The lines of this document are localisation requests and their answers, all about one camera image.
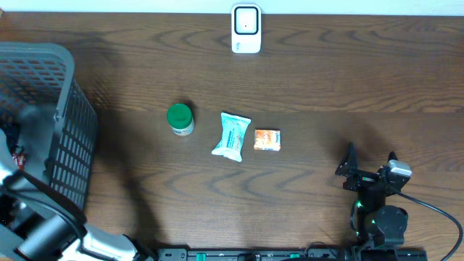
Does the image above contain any orange small packet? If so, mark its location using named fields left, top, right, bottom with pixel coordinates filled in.
left=254, top=129, right=281, bottom=152

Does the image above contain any teal snack packet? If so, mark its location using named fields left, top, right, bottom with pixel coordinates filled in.
left=212, top=112, right=251, bottom=162

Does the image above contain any green lid jar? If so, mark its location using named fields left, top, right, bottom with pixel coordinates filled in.
left=167, top=104, right=195, bottom=136

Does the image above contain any red snack bar wrapper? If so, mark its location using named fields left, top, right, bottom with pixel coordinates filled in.
left=12, top=145, right=27, bottom=170

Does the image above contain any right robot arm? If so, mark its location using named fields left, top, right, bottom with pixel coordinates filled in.
left=335, top=142, right=413, bottom=249

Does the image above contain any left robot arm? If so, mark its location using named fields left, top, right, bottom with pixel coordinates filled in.
left=1, top=133, right=159, bottom=260

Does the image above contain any white barcode scanner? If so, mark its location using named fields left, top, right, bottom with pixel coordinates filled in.
left=231, top=4, right=262, bottom=54

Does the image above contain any grey plastic basket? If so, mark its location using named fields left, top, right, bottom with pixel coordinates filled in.
left=1, top=42, right=98, bottom=209

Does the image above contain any black right camera cable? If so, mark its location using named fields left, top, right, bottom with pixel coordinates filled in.
left=389, top=188, right=464, bottom=261

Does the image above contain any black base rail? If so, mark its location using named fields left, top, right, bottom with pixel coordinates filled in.
left=156, top=241, right=428, bottom=261

